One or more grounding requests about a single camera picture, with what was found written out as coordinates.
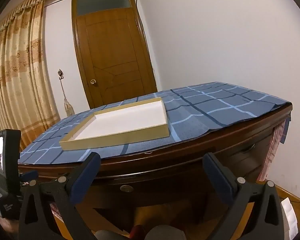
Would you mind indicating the dark wooden desk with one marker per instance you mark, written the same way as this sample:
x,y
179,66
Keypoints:
x,y
165,162

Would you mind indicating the metal wall hook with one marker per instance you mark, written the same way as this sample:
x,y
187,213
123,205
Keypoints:
x,y
60,73

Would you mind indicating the brass door knob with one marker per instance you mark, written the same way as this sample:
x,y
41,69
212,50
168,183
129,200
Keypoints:
x,y
93,81

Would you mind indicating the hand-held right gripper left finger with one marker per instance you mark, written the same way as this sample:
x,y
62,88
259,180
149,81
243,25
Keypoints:
x,y
83,180

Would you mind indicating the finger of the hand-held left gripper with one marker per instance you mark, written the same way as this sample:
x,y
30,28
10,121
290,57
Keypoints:
x,y
28,175

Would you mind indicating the beige curtain tassel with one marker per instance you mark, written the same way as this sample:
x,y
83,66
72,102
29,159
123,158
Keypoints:
x,y
67,106

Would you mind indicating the beige patterned curtain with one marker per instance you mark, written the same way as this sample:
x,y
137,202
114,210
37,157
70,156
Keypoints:
x,y
15,75

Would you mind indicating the pink patterned hanging cloth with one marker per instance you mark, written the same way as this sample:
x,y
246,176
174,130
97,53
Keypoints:
x,y
272,150

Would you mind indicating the brown wooden door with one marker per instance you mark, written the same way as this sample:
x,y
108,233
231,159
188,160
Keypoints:
x,y
115,55

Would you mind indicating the blue plaid tablecloth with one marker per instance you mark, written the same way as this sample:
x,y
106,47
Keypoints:
x,y
215,107

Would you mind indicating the side desk drawer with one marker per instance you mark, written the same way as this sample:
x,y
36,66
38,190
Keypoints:
x,y
245,160

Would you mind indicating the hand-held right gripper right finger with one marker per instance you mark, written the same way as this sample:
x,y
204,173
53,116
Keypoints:
x,y
220,180

